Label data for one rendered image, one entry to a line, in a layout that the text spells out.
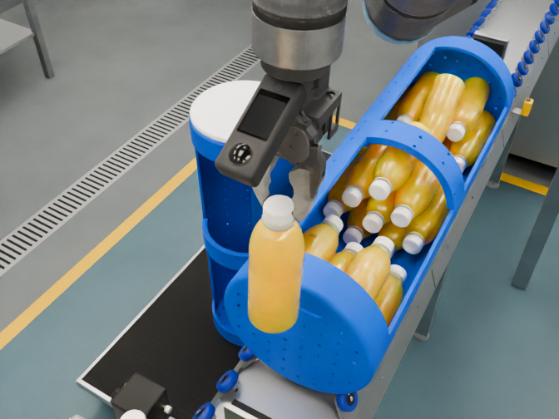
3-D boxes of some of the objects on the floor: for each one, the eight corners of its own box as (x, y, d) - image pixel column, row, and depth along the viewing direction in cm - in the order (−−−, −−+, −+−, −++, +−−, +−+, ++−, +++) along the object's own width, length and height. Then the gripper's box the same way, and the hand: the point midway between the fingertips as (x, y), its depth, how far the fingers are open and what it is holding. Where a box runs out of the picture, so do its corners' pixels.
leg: (500, 183, 297) (538, 68, 253) (497, 190, 293) (535, 75, 250) (488, 179, 299) (523, 64, 255) (485, 186, 295) (520, 71, 252)
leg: (431, 332, 235) (465, 214, 191) (426, 344, 231) (459, 225, 188) (416, 327, 237) (447, 208, 194) (411, 337, 233) (441, 219, 190)
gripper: (368, 46, 64) (346, 199, 78) (270, 18, 67) (266, 170, 82) (333, 85, 58) (316, 242, 73) (228, 51, 62) (232, 208, 76)
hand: (279, 209), depth 75 cm, fingers closed on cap, 4 cm apart
